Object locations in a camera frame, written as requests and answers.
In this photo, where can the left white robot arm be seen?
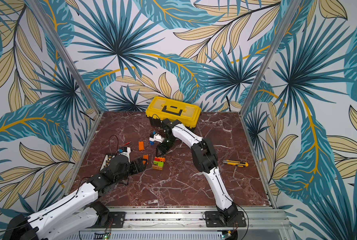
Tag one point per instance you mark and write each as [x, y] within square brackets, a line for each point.
[80, 209]

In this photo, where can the aluminium front rail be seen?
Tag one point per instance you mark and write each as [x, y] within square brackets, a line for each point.
[188, 223]

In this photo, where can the yellow black toolbox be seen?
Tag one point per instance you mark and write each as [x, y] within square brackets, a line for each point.
[162, 108]

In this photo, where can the green 2x4 brick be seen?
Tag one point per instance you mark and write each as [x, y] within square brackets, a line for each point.
[158, 163]

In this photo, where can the yellow utility knife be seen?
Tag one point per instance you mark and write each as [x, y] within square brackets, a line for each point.
[236, 163]

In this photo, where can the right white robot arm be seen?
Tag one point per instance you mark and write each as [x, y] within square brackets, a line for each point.
[205, 160]

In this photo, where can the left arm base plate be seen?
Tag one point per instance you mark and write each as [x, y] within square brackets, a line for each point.
[115, 219]

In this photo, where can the tan 2x4 brick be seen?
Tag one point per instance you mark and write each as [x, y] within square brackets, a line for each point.
[157, 167]

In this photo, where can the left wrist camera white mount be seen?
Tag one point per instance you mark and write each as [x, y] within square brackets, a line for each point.
[124, 151]

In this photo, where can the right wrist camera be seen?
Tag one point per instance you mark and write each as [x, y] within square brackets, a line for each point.
[155, 137]

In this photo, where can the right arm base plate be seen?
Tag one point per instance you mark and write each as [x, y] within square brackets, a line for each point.
[215, 220]

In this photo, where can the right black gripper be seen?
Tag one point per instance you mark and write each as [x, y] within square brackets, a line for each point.
[168, 143]

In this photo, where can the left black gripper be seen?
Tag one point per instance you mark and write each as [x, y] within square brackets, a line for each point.
[143, 166]

